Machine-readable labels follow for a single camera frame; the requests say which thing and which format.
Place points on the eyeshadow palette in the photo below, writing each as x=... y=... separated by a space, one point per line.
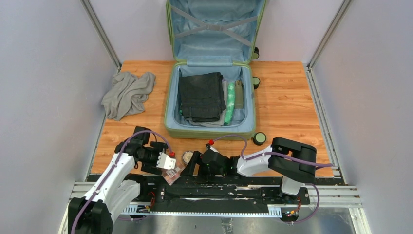
x=171 y=175

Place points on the green suitcase wheel rear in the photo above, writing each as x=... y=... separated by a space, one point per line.
x=255 y=54

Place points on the aluminium frame rail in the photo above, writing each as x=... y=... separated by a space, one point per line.
x=324 y=193

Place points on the amber bottle black cap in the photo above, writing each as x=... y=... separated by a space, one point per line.
x=239 y=97

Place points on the green suitcase wheel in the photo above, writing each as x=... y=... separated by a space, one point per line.
x=256 y=82
x=259 y=138
x=255 y=54

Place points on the round powder compact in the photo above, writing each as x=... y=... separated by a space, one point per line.
x=187 y=156

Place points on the green white patterned cloth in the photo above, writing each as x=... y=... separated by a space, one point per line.
x=230 y=103

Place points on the grey cloth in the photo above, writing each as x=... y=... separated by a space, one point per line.
x=219 y=122

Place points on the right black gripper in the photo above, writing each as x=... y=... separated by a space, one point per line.
x=197 y=158

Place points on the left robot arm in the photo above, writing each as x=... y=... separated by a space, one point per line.
x=98 y=209

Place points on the crumpled grey-green cloth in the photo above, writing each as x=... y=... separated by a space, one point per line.
x=127 y=95

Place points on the green suitcase wheel front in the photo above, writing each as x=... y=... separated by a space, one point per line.
x=259 y=138

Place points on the black cloth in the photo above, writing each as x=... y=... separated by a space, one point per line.
x=202 y=97

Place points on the green suitcase blue lining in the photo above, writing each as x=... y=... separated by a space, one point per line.
x=213 y=36

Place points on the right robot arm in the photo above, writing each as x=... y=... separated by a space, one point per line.
x=295 y=161

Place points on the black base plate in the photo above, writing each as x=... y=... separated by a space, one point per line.
x=223 y=195

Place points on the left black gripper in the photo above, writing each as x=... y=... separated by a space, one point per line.
x=158 y=147

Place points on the green suitcase wheel middle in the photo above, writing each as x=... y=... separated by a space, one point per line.
x=256 y=82

